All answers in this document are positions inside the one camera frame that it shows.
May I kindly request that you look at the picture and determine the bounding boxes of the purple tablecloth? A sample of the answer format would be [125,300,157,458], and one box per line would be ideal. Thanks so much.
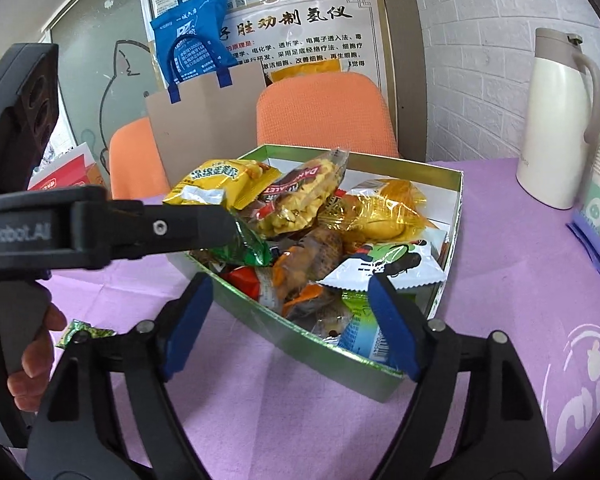
[10,157,600,480]

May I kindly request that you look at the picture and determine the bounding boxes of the green gift box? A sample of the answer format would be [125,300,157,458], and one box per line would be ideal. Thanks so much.
[167,144,466,403]

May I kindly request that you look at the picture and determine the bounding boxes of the white cartoon print snack packet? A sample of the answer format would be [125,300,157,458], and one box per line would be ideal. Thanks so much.
[320,241,448,291]

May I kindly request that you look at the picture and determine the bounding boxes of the small orange snack packet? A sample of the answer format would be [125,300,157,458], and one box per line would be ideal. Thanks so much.
[272,247,321,311]

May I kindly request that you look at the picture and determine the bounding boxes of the orange clear snack packet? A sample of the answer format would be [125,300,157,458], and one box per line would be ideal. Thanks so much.
[282,282,341,318]

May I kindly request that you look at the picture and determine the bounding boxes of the clear puffed snack packet red label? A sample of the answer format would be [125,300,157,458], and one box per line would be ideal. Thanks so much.
[252,149,350,238]

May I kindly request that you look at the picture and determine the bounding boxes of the red orange snack packet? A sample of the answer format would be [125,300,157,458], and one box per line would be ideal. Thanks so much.
[225,266,281,311]

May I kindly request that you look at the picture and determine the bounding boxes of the red biscuit box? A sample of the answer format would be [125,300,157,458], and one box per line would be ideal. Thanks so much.
[27,142,111,201]

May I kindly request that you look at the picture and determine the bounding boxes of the cream thermos jug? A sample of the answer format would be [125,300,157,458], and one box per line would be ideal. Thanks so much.
[516,27,600,210]

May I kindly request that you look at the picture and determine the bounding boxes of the yellow transparent cake packet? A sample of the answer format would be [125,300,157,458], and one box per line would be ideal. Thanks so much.
[337,178,443,256]

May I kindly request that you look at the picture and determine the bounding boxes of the blue tote bag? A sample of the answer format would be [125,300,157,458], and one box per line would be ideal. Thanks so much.
[149,0,241,103]

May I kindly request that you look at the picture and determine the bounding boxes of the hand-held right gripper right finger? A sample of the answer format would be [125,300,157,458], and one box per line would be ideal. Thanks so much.
[367,272,556,480]

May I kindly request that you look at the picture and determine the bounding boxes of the person's left hand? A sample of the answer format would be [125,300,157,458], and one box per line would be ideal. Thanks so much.
[7,302,68,413]

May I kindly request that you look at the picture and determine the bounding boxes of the light green snack packet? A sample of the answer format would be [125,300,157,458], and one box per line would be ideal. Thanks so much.
[337,290,406,368]

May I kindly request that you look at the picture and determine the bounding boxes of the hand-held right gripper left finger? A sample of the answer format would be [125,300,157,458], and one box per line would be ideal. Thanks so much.
[26,272,216,480]

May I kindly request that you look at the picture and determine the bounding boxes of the orange chair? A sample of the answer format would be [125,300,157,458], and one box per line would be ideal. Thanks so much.
[256,72,400,160]
[109,116,171,201]

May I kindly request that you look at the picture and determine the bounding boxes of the small shiny green candy packet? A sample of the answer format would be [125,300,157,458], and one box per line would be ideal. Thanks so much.
[55,319,118,350]

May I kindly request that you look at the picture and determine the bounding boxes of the brown paper bag blue handles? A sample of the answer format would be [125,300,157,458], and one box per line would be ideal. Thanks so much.
[145,62,268,186]

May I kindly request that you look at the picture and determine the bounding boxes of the wall poster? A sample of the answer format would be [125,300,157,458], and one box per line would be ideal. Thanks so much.
[220,0,386,91]

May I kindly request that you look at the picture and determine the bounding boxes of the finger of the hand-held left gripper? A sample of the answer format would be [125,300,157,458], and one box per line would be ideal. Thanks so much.
[105,200,238,267]

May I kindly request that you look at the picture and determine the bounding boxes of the clear packet brown pastry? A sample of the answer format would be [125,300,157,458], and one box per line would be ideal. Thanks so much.
[300,227,345,281]

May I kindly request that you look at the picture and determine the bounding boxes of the yellow snack packet white label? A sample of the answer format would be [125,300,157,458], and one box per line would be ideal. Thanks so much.
[162,159,281,211]

